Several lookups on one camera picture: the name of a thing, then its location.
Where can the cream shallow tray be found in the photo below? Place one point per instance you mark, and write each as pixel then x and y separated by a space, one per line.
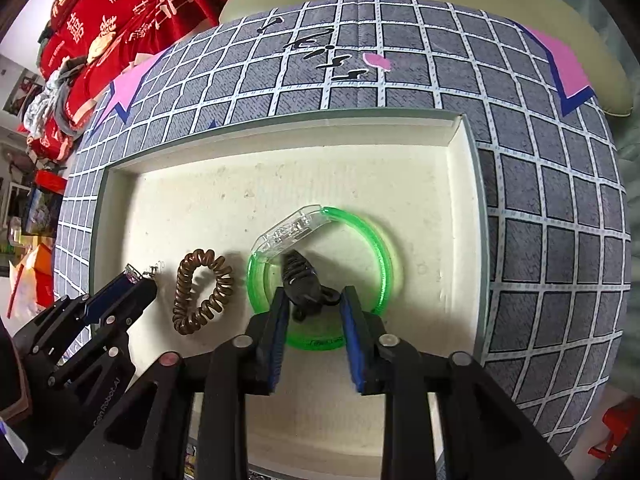
pixel 200 200

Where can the red printed bedding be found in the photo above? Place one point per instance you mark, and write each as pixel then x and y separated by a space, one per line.
pixel 100 10

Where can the black hair claw clip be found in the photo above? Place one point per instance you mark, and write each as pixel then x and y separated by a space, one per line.
pixel 302 285

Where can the blue printed box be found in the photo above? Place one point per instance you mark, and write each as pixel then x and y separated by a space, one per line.
pixel 42 210

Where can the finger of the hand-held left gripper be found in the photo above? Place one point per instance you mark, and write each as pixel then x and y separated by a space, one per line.
pixel 107 297
pixel 132 302

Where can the red plastic stool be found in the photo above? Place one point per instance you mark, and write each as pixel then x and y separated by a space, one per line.
pixel 617 420

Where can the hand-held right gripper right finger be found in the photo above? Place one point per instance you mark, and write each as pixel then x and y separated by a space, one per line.
pixel 351 342

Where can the green translucent bangle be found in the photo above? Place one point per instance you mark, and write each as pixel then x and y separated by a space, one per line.
pixel 382 260

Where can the red flat box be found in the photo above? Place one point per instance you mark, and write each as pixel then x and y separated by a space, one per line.
pixel 47 178

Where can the grey checked table cloth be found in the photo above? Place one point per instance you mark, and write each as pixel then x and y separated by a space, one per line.
pixel 550 210

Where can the orange bag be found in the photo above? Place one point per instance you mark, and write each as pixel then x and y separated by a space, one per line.
pixel 37 275

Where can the grey crumpled clothes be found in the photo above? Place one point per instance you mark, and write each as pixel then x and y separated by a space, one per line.
pixel 55 95

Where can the silver pink gem brooch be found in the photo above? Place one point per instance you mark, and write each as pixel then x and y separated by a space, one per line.
pixel 131 271

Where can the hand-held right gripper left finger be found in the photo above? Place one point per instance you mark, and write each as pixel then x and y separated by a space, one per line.
pixel 276 332

